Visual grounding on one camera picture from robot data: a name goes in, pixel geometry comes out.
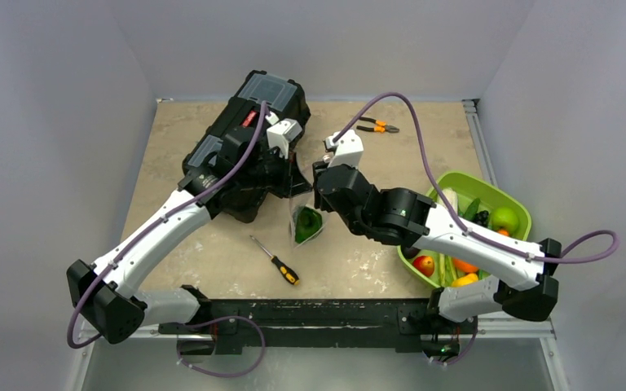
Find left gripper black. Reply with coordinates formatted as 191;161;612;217
238;146;312;198

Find clear zip top bag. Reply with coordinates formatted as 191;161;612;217
289;162;328;248

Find green bok choy toy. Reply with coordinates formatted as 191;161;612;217
293;206;324;244

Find red apple toy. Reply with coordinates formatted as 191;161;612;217
412;256;435;277

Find orange tangerine toy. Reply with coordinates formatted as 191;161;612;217
452;257;479;274

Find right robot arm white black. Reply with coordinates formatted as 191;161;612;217
312;161;558;332

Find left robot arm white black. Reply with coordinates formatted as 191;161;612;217
66;119;311;344

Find orange black pliers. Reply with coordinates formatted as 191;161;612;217
355;116;399;134

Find yellow black screwdriver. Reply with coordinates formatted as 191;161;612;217
250;235;300;286

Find green cucumber toy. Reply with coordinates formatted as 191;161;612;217
462;198;481;222

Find green plastic basin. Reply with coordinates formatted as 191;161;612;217
397;171;532;289

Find black grapes toy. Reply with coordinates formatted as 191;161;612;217
471;210;490;227

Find yellow bell pepper toy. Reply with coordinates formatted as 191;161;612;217
451;273;479;288

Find green apple toy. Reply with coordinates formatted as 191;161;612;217
490;207;520;235

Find black toolbox red handle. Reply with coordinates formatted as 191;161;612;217
179;70;311;223

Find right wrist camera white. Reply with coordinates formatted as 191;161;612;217
323;129;364;169

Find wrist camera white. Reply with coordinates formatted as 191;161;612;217
265;112;304;160
323;129;364;169

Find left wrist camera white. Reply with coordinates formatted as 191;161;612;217
265;112;304;160

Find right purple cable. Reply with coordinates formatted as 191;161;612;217
330;92;621;266

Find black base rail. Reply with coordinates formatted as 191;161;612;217
158;294;478;357

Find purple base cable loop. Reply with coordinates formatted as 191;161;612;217
175;314;267;380

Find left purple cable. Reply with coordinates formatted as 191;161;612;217
66;100;270;350

